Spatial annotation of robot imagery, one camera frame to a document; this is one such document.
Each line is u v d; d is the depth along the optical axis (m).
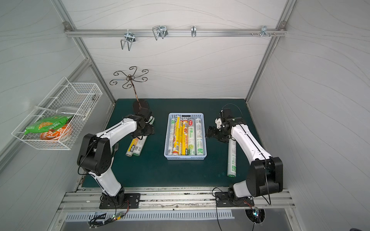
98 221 0.70
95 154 0.48
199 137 0.93
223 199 0.73
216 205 0.73
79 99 0.78
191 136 0.93
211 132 0.75
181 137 0.95
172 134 0.94
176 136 0.91
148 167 0.85
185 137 0.94
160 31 0.75
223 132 0.70
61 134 0.64
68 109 0.63
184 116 1.04
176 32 0.77
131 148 0.89
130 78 0.91
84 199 0.75
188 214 0.70
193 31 0.72
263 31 0.77
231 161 0.84
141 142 0.92
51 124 0.54
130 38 0.78
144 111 0.78
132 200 0.74
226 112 0.68
